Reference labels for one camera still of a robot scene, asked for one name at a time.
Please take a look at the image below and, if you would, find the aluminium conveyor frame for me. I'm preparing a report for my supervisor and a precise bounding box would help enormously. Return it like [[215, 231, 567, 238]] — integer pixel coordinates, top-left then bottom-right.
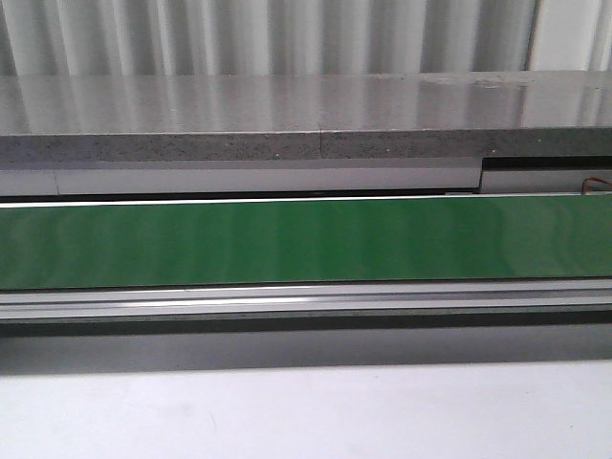
[[1, 278, 611, 319]]

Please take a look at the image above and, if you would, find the red and black wire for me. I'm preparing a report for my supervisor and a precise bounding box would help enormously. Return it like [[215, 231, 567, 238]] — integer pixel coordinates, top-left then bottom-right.
[[579, 176, 612, 196]]

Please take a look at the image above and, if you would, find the white pleated curtain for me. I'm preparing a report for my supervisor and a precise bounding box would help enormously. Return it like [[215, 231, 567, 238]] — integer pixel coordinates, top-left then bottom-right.
[[1, 1, 611, 76]]

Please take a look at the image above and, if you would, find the grey metal rail channel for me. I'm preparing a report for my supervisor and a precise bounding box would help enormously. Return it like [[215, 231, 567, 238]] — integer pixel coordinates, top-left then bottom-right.
[[1, 156, 611, 198]]

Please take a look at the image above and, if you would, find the green conveyor belt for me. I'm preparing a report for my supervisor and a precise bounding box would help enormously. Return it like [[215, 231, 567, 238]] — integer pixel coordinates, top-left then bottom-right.
[[1, 194, 611, 291]]

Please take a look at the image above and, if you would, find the grey stone shelf slab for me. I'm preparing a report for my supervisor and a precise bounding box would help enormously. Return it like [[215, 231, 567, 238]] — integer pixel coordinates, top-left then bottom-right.
[[1, 71, 611, 164]]

